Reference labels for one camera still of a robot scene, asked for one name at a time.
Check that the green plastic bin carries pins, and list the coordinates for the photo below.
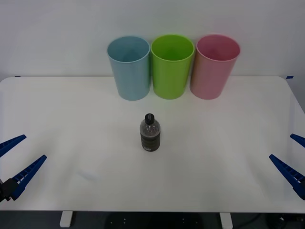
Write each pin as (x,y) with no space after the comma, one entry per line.
(170,78)

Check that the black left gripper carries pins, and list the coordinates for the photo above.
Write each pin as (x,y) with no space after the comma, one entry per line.
(2,194)

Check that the white table leg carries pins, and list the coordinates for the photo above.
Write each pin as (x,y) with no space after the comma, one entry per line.
(226,220)
(66,219)

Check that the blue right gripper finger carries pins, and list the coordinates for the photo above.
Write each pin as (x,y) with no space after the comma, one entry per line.
(299,140)
(291,175)

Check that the dark bottle with black cap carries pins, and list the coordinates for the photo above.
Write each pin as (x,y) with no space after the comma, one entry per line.
(149,138)

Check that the pale blue plastic bin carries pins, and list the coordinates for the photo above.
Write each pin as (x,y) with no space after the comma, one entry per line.
(131,78)

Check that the pink plastic bin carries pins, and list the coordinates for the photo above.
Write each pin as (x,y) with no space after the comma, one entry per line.
(209,78)

